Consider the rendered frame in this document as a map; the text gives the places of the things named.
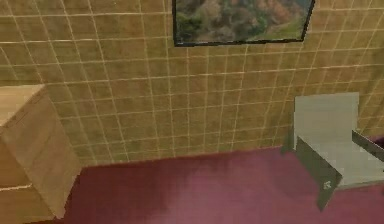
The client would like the black framed landscape picture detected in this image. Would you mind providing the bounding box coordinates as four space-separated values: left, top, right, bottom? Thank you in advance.
171 0 317 47

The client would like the grey armchair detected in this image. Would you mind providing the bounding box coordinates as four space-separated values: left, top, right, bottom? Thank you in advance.
280 92 384 213

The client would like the light wooden chest of drawers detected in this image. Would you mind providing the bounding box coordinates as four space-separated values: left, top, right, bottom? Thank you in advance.
0 83 82 224

